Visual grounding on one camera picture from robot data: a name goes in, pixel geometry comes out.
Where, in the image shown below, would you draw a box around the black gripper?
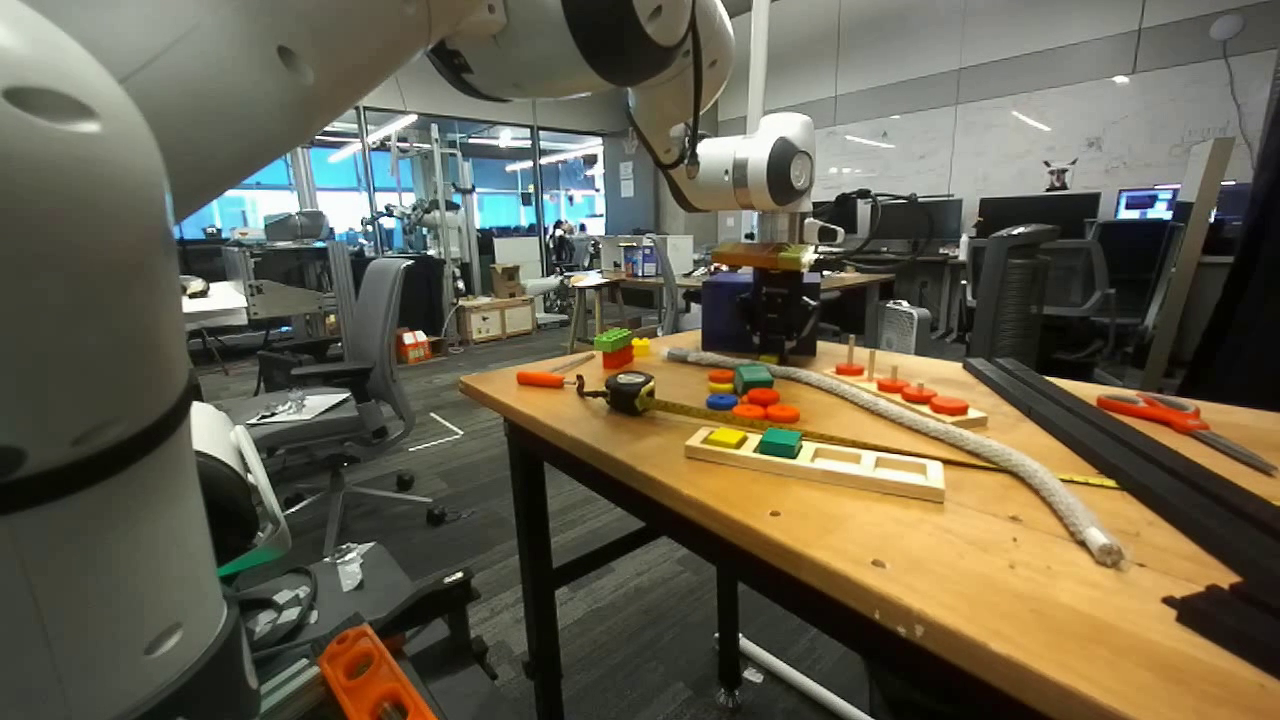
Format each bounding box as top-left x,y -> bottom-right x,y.
738,267 -> 823,366

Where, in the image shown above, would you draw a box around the wooden slotted shape board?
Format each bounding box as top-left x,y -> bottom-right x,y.
682,421 -> 952,509

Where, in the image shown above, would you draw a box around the wooden peg board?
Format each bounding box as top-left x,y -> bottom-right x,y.
828,331 -> 994,430

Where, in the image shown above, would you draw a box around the blue purple box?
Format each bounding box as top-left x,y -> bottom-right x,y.
701,267 -> 753,360

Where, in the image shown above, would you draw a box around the silver metal canister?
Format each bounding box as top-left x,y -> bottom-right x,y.
877,295 -> 935,356

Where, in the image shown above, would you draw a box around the dark office chair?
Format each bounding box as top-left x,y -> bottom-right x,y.
965,221 -> 1121,380

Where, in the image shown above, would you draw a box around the low beige cabinet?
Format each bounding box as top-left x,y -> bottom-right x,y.
453,292 -> 539,349

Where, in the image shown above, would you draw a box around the dark computer monitor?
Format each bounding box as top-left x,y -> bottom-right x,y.
977,187 -> 1106,244

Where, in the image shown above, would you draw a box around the small orange box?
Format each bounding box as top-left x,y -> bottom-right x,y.
392,326 -> 440,366

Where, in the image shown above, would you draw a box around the monitor with blue screen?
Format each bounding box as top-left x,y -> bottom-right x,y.
1113,184 -> 1183,227

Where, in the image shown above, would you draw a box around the leaning wooden plank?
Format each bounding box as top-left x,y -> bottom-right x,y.
1139,132 -> 1239,393

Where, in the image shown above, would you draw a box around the gray office chair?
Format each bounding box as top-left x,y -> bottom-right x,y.
250,250 -> 453,539

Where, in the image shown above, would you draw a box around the white cup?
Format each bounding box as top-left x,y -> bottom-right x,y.
333,539 -> 373,594

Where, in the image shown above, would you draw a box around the orange plastic tool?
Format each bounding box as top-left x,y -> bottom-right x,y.
315,618 -> 440,720

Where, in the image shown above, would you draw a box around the white office desk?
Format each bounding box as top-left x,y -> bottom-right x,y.
178,272 -> 337,345

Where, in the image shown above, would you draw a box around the orange green wrist camera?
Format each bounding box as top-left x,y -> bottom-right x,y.
711,239 -> 821,277

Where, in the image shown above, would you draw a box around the grey flexible hose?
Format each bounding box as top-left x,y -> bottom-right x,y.
659,345 -> 1128,573

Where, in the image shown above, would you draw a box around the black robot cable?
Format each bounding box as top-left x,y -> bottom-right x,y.
622,0 -> 711,184

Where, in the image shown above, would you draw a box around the black metal table frame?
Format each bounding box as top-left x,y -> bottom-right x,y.
502,411 -> 883,720

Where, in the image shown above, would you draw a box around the orange handled scissors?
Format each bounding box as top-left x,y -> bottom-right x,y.
1093,389 -> 1280,478

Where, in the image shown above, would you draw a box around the black metal bracket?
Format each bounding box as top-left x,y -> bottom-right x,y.
1160,581 -> 1280,681

